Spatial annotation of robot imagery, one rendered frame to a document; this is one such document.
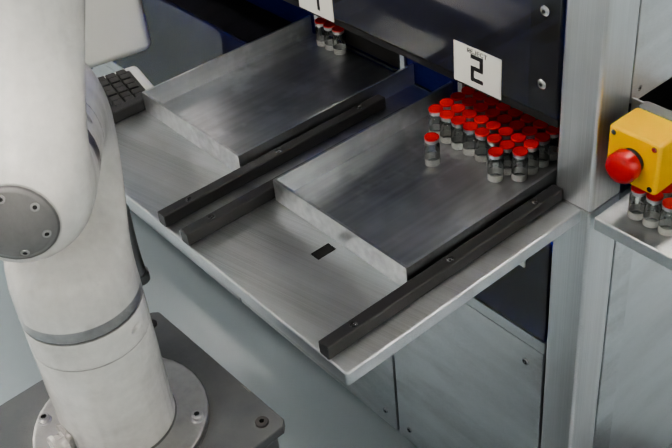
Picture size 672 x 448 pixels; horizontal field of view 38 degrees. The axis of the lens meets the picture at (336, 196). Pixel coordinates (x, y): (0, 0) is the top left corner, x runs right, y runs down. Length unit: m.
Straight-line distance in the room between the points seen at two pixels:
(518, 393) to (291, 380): 0.79
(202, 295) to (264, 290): 1.35
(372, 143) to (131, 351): 0.58
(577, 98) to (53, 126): 0.67
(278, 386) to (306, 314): 1.13
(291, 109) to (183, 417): 0.60
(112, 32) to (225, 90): 0.37
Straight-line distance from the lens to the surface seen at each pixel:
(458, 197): 1.32
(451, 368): 1.75
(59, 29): 0.78
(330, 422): 2.20
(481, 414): 1.76
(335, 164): 1.38
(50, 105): 0.78
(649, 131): 1.19
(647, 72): 1.27
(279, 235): 1.28
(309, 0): 1.56
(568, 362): 1.49
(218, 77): 1.64
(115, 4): 1.88
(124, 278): 0.94
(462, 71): 1.34
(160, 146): 1.50
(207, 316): 2.49
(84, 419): 1.03
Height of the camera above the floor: 1.68
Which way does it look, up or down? 37 degrees down
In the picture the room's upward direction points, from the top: 6 degrees counter-clockwise
